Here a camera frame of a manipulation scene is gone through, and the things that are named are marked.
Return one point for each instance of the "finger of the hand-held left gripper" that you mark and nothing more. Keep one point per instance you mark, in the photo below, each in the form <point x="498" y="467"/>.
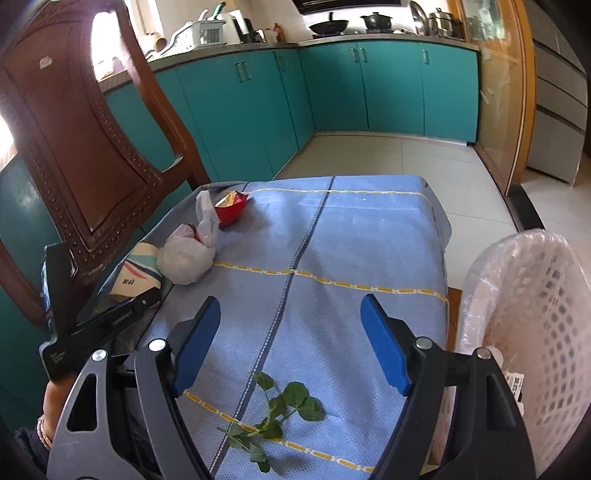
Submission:
<point x="62" y="286"/>
<point x="120" y="311"/>

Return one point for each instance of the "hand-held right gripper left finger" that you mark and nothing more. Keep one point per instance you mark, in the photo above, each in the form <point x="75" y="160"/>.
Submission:
<point x="196" y="346"/>

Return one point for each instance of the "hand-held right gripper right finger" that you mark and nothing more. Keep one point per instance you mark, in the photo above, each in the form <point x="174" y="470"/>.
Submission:
<point x="385" y="346"/>

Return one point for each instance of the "beige striped paper pack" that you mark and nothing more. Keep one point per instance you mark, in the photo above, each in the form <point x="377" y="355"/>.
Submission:
<point x="136" y="272"/>

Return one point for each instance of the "white plastic lattice basket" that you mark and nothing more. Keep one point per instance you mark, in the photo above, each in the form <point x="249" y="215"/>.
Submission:
<point x="549" y="323"/>

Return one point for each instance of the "person's left forearm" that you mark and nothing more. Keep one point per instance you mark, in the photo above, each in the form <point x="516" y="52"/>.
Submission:
<point x="51" y="406"/>

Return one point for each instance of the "white plastic bag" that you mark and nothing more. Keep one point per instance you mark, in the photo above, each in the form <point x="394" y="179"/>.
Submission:
<point x="189" y="258"/>

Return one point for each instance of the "dark cloth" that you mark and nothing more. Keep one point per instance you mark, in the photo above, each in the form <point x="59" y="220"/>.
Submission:
<point x="30" y="450"/>

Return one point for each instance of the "blue woven cloth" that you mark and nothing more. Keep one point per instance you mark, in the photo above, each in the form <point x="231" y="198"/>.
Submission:
<point x="351" y="249"/>

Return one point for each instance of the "green leaf sprig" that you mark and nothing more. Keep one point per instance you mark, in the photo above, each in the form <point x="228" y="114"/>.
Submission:
<point x="295" y="399"/>

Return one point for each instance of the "translucent pink bin liner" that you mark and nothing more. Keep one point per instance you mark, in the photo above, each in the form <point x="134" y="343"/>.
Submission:
<point x="485" y="295"/>

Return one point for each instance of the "red snack packet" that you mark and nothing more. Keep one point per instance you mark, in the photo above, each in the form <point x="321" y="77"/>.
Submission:
<point x="233" y="212"/>

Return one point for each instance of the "carved wooden chair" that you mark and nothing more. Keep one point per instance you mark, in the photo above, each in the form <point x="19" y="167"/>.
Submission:
<point x="92" y="138"/>

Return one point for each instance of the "black door threshold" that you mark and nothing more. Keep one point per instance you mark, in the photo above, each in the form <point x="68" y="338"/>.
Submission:
<point x="524" y="207"/>

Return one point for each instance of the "teal kitchen cabinets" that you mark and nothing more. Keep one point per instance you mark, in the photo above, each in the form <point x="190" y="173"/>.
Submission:
<point x="392" y="87"/>

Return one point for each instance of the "wooden framed glass door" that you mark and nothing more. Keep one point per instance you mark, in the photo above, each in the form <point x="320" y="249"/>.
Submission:
<point x="503" y="92"/>

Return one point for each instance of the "white dish rack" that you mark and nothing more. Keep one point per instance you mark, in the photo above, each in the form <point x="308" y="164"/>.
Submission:
<point x="194" y="34"/>

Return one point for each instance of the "grey drawer cabinet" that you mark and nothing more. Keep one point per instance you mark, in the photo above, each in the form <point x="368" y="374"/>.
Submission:
<point x="558" y="101"/>

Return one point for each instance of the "black kettle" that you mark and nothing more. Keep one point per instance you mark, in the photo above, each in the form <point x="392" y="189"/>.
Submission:
<point x="247" y="31"/>

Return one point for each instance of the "brown bottle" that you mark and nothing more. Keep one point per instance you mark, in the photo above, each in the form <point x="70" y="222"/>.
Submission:
<point x="278" y="33"/>

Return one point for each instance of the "black cooking pot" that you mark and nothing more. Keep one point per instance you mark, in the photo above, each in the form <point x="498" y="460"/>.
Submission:
<point x="376" y="22"/>

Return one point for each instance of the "black wok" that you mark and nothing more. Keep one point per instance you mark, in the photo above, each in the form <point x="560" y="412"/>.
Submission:
<point x="328" y="26"/>

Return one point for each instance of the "steel stock pot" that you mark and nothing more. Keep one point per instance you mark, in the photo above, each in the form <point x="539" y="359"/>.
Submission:
<point x="444" y="23"/>

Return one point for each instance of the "steel pot lid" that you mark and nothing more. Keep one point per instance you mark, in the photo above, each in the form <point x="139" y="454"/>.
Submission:
<point x="418" y="18"/>

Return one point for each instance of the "black range hood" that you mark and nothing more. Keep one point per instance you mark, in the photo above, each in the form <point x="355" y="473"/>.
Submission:
<point x="351" y="4"/>

